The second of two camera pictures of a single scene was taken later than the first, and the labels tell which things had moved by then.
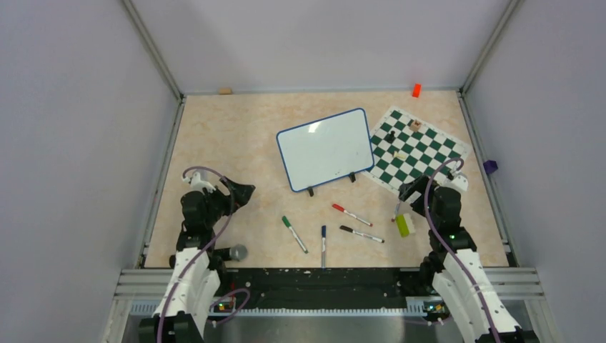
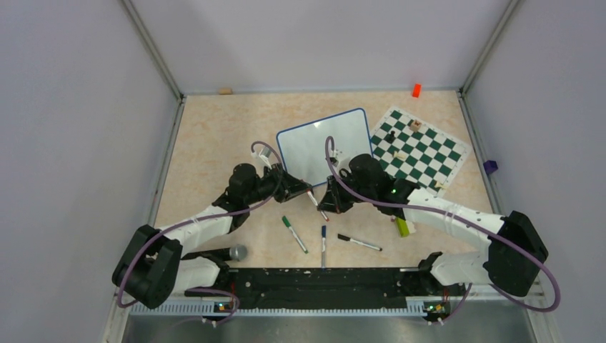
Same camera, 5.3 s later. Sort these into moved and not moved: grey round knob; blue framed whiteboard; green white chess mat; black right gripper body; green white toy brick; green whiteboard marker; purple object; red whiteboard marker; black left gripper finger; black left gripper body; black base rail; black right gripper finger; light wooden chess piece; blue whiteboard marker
Moved: red whiteboard marker; black right gripper body; black right gripper finger; black left gripper finger; black left gripper body
Not moved: purple object; blue framed whiteboard; green whiteboard marker; light wooden chess piece; black base rail; green white chess mat; grey round knob; blue whiteboard marker; green white toy brick
